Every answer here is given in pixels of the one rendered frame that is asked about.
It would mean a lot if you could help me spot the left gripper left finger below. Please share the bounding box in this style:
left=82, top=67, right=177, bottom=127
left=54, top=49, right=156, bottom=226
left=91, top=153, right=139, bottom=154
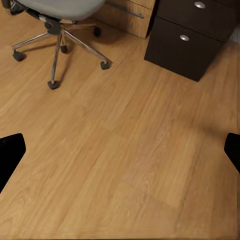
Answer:
left=0, top=133, right=26, bottom=193

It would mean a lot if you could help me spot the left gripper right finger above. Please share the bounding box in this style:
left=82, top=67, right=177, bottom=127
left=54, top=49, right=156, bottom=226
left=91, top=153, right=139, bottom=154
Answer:
left=224, top=132, right=240, bottom=173

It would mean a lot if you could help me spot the swivel chair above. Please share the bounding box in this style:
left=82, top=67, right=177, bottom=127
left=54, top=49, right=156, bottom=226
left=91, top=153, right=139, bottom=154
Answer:
left=1, top=0, right=109, bottom=90

